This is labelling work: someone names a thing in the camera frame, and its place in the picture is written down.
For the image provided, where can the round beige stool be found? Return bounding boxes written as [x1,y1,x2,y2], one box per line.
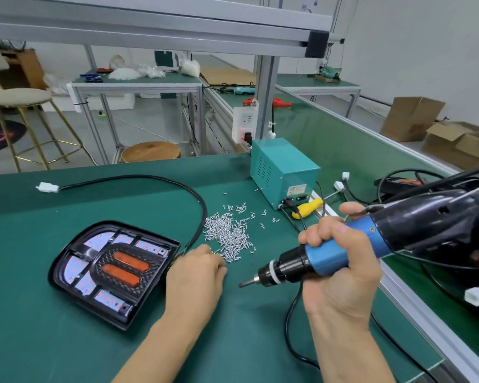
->
[0,87,98,174]

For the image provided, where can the small green workbench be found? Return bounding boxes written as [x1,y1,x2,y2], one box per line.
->
[70,69,204,164]

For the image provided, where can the brown wooden cabinet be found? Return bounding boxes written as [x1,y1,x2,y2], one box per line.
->
[0,47,47,91]

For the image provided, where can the yellow plug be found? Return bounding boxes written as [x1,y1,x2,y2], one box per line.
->
[291,197,324,220]

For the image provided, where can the blue black electric screwdriver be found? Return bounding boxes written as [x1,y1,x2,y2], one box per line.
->
[238,183,479,289]

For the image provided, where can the red tool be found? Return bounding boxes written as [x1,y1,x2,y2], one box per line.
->
[242,95,292,109]

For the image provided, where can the person's left forearm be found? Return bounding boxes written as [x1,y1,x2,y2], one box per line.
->
[112,311,204,383]

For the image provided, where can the white crumpled bag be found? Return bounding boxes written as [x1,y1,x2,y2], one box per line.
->
[179,60,202,78]

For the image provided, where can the black cover orange strips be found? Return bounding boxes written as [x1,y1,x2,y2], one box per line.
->
[92,243,172,304]

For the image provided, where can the person's left hand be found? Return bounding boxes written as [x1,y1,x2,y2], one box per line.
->
[164,244,228,324]

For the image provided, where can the green workbench white legs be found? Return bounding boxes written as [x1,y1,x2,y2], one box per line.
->
[275,73,362,118]

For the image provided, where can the teal hand tool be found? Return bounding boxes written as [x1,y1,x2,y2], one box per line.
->
[219,85,257,95]

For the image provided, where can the teal power supply box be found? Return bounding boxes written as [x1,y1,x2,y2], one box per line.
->
[250,138,322,208]

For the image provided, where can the heap of small silver screws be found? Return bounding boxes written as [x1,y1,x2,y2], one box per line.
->
[201,202,280,264]

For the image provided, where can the round brown wooden stool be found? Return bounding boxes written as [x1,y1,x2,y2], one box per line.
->
[121,141,182,164]

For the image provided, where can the white power strip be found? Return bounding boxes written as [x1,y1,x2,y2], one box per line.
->
[232,103,260,144]

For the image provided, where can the person's right hand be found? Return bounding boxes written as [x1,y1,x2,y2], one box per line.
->
[297,202,383,320]

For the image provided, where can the aluminium shelf frame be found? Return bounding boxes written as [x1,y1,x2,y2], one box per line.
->
[0,0,344,140]

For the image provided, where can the colourful round rug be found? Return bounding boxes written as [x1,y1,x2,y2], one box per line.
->
[0,117,27,156]

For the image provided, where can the brown cardboard box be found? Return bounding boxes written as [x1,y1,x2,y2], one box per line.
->
[423,121,479,171]
[381,96,447,143]

